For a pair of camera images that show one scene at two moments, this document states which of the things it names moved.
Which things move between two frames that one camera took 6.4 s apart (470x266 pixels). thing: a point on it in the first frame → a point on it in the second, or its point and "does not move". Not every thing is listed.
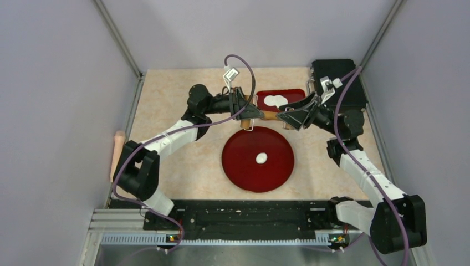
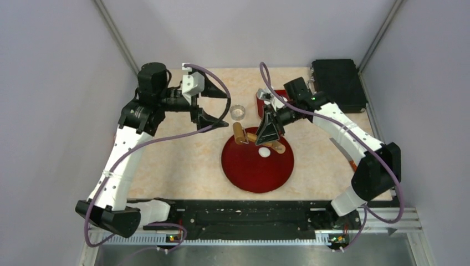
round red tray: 241,167 does not move
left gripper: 239,102 → 198,114
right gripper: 297,117 → 267,131
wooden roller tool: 268,115 → 241,137
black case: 338,83 does not move
